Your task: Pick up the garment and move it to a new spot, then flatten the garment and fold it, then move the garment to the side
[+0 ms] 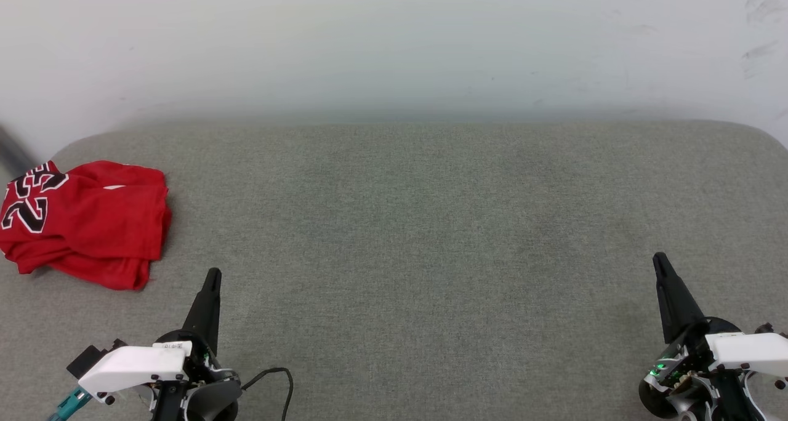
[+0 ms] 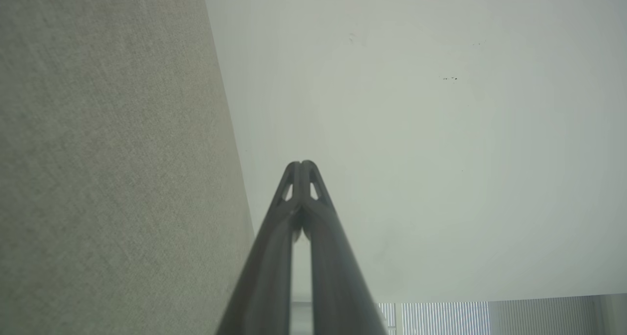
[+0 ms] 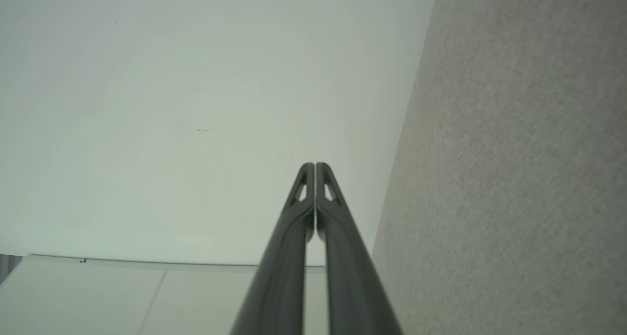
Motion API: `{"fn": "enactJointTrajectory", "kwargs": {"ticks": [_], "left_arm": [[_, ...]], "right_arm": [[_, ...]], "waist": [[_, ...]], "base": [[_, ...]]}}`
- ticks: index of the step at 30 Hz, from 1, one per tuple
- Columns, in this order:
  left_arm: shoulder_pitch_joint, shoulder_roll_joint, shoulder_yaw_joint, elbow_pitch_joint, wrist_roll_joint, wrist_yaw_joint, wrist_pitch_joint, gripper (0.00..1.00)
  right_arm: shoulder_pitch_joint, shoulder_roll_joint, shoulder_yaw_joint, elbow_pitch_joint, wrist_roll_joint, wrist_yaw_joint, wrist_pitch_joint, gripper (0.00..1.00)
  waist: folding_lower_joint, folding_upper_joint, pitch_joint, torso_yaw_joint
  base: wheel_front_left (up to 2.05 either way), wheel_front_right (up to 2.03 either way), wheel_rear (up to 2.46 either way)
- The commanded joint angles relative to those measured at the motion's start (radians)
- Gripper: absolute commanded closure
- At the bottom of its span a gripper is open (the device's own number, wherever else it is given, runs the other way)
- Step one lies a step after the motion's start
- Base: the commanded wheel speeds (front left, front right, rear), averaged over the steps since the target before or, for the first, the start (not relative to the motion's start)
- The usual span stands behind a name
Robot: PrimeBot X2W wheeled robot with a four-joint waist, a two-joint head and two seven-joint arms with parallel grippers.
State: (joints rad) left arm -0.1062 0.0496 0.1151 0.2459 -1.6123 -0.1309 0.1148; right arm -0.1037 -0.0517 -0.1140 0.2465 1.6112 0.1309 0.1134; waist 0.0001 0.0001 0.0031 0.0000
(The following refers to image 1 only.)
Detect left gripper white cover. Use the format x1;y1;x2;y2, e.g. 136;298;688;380
78;268;242;421

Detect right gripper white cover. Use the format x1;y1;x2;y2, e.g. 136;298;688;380
639;252;788;421

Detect red basketball jersey white sleeves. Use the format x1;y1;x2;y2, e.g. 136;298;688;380
0;160;172;291

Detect grey fabric sofa seat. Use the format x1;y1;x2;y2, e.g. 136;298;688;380
0;121;788;421

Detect black left camera cable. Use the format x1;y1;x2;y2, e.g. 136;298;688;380
241;367;295;421

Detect teal left camera connector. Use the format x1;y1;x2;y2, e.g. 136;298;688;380
48;387;93;421

